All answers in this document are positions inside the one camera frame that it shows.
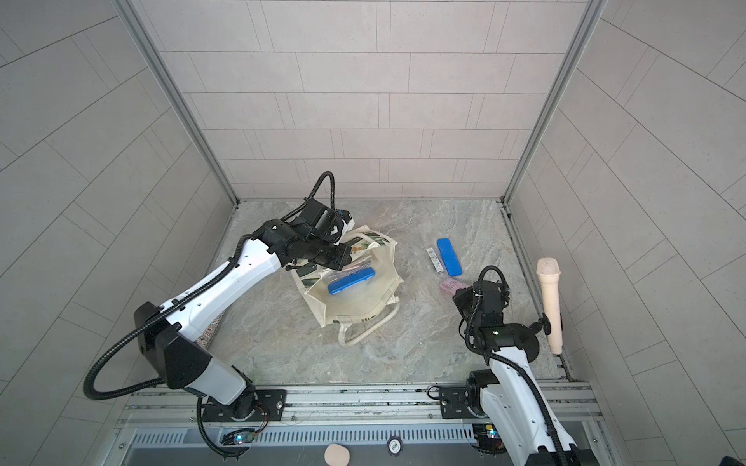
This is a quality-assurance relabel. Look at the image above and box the pink plastic case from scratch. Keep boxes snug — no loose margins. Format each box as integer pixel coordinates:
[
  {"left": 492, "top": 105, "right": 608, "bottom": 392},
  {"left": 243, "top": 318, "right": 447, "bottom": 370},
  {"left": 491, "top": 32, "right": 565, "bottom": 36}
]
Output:
[{"left": 439, "top": 277, "right": 469, "bottom": 297}]

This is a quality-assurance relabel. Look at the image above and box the blue plastic case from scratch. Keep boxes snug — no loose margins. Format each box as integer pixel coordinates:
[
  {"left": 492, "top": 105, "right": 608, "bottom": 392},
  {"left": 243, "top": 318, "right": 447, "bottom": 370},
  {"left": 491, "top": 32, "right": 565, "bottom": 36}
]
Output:
[
  {"left": 328, "top": 267, "right": 376, "bottom": 295},
  {"left": 436, "top": 238, "right": 462, "bottom": 277}
]

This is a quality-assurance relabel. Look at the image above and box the cream canvas tote bag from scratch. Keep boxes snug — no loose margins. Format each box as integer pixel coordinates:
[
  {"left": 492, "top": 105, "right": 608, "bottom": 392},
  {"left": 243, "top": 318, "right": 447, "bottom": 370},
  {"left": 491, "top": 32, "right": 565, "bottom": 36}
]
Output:
[{"left": 291, "top": 225, "right": 403, "bottom": 348}]

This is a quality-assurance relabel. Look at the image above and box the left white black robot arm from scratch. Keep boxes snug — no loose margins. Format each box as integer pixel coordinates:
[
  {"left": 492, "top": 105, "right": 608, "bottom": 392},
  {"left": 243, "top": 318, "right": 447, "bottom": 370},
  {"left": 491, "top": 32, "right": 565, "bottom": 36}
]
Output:
[{"left": 135, "top": 199, "right": 355, "bottom": 421}]

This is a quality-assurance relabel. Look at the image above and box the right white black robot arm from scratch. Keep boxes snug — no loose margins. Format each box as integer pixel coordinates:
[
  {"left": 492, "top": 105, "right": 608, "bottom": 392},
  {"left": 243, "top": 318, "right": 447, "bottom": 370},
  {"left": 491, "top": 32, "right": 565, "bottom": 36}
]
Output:
[{"left": 454, "top": 279, "right": 598, "bottom": 465}]

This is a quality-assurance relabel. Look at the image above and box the beige microphone on stand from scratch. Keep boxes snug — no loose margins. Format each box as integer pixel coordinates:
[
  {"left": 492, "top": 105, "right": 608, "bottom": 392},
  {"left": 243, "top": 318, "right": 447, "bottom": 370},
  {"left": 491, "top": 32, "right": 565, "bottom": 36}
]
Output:
[{"left": 536, "top": 257, "right": 563, "bottom": 355}]

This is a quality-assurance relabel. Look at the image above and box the right green circuit board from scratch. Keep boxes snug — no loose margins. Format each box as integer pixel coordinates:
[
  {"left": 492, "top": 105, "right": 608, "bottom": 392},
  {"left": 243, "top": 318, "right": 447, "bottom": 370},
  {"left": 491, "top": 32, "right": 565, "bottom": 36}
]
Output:
[{"left": 472, "top": 424, "right": 504, "bottom": 454}]

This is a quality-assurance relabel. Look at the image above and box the green circuit board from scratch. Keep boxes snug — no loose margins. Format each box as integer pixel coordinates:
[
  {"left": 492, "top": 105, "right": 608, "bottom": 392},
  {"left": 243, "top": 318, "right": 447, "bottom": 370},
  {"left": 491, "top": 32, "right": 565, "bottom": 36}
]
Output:
[
  {"left": 472, "top": 424, "right": 504, "bottom": 454},
  {"left": 221, "top": 428, "right": 261, "bottom": 447}
]

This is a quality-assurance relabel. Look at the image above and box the round black white button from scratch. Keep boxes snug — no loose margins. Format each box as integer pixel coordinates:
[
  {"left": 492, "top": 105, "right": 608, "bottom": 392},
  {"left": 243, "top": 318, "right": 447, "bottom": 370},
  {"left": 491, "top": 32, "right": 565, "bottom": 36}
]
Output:
[{"left": 387, "top": 436, "right": 403, "bottom": 456}]

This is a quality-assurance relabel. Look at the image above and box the round beige disc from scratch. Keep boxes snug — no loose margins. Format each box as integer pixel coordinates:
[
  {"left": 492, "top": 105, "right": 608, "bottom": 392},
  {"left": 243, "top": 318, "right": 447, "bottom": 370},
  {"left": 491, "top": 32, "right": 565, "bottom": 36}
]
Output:
[{"left": 324, "top": 444, "right": 351, "bottom": 466}]

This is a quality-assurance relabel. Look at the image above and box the left green circuit board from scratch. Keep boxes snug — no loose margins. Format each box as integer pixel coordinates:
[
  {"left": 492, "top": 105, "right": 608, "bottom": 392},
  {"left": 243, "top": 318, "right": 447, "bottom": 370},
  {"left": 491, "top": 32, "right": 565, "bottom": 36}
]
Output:
[{"left": 221, "top": 428, "right": 261, "bottom": 447}]

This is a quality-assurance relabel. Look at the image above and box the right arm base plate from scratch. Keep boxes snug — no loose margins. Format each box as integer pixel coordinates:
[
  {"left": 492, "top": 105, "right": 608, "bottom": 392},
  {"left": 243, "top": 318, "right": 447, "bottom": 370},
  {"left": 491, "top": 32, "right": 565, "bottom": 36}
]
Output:
[{"left": 435, "top": 386, "right": 487, "bottom": 419}]

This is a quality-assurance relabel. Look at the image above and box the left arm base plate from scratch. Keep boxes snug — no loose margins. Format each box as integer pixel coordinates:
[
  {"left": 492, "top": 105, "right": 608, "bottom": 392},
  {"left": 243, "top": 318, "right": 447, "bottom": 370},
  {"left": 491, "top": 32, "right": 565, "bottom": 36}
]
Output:
[{"left": 201, "top": 388, "right": 288, "bottom": 423}]

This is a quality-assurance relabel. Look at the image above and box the aluminium rail frame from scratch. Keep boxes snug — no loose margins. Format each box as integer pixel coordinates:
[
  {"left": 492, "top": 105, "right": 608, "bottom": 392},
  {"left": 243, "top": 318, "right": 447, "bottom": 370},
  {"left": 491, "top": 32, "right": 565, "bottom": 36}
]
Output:
[{"left": 98, "top": 381, "right": 613, "bottom": 466}]

